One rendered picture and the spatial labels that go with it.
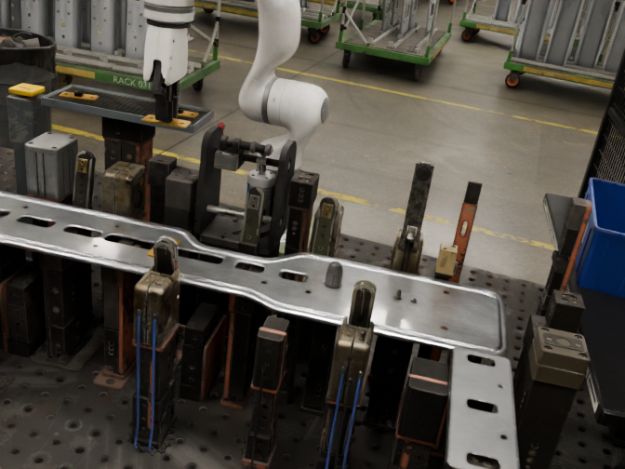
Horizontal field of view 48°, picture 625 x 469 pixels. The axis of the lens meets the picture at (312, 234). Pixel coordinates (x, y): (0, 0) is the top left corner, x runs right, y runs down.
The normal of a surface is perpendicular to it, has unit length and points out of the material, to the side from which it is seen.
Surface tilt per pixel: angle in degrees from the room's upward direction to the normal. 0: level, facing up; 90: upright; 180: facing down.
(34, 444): 0
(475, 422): 0
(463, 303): 0
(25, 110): 90
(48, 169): 90
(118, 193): 90
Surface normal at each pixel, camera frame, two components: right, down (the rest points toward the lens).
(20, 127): -0.20, 0.41
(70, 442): 0.12, -0.89
